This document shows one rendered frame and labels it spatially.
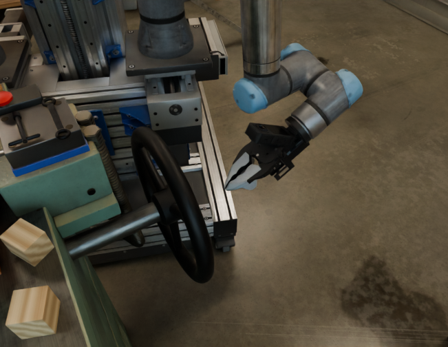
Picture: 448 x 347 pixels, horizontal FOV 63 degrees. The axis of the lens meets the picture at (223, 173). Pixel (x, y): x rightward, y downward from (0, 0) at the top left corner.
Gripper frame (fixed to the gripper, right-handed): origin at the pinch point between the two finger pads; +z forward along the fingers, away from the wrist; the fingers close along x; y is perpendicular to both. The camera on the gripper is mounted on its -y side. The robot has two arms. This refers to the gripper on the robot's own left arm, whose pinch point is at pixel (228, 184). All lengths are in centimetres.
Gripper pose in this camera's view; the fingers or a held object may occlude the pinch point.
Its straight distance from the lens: 80.7
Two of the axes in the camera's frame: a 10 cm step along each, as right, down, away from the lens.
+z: -7.5, 6.6, 0.8
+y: 4.4, 4.1, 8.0
